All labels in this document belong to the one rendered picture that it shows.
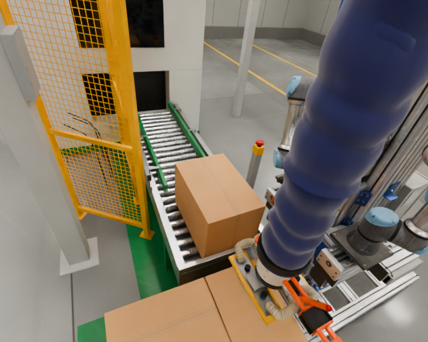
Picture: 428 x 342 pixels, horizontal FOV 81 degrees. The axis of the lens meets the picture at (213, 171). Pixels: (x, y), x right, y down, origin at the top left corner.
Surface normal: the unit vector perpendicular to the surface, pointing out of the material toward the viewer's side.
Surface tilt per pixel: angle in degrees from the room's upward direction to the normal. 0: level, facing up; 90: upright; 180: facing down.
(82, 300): 0
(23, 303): 0
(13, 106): 90
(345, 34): 81
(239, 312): 0
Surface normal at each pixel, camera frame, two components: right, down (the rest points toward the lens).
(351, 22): -0.87, 0.07
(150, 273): 0.09, -0.77
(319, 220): 0.18, 0.50
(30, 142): 0.40, 0.61
